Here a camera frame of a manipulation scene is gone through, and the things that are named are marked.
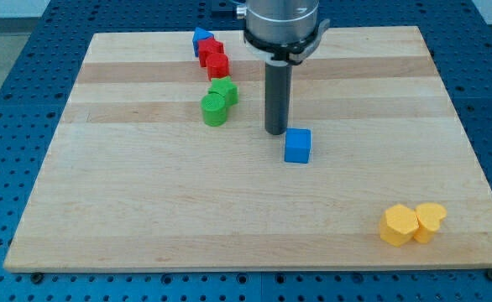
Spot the red cylinder block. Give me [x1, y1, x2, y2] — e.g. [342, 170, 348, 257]
[206, 53, 230, 80]

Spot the yellow hexagon block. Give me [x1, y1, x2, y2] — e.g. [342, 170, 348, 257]
[379, 204, 419, 247]

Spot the blue triangle block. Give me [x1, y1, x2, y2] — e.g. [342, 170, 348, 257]
[192, 27, 214, 57]

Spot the yellow heart block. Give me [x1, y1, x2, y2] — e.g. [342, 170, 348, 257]
[413, 203, 448, 243]

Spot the green cylinder block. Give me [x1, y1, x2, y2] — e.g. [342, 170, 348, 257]
[201, 93, 228, 127]

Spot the blue cube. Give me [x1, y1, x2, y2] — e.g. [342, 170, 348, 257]
[284, 128, 311, 164]

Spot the black and white clamp ring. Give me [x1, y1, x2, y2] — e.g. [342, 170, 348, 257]
[243, 18, 331, 67]

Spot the red star block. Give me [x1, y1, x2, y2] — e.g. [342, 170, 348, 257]
[197, 37, 224, 67]

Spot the wooden board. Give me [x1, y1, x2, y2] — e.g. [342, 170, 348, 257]
[4, 26, 492, 273]

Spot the green star block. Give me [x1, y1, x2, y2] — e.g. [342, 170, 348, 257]
[208, 75, 238, 107]

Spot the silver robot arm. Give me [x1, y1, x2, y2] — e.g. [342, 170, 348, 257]
[236, 0, 319, 44]

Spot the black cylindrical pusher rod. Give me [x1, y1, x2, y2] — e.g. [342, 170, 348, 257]
[264, 64, 292, 135]

